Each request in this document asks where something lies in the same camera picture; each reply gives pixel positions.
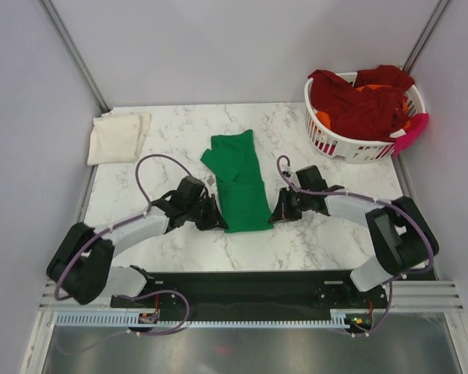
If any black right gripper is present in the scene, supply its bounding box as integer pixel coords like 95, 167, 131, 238
269, 186, 310, 224

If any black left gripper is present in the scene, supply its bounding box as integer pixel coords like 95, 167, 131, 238
185, 194, 227, 231

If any green t shirt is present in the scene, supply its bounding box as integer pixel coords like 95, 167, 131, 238
200, 129, 273, 233

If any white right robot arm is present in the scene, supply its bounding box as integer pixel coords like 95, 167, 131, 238
269, 185, 439, 307

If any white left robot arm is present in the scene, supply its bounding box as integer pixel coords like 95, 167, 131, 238
46, 190, 229, 305

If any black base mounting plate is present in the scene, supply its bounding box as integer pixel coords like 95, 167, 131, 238
110, 270, 387, 321

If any white plastic laundry basket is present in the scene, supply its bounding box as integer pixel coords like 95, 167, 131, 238
303, 71, 427, 164

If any cream folded t shirt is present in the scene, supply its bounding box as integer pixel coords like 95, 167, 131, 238
87, 112, 152, 166

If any dark red t shirt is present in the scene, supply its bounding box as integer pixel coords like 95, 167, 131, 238
309, 65, 415, 142

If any pink t shirt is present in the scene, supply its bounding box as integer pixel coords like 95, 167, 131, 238
393, 113, 430, 158

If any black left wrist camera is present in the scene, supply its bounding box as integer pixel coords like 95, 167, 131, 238
177, 175, 205, 202

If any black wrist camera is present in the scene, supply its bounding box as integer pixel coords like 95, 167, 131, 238
177, 175, 205, 202
296, 165, 328, 192

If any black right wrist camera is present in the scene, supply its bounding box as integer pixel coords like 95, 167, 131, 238
296, 165, 328, 192

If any aluminium frame rail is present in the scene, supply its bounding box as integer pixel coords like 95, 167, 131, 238
38, 280, 463, 313

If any white slotted cable duct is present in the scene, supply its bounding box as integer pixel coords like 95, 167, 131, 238
55, 310, 371, 329

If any right aluminium corner post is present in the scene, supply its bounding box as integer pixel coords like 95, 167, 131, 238
402, 0, 453, 74

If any aluminium corner post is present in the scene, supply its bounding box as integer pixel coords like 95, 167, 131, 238
38, 0, 111, 113
402, 0, 453, 74

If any left aluminium corner post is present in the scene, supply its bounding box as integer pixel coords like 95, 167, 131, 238
38, 0, 111, 113

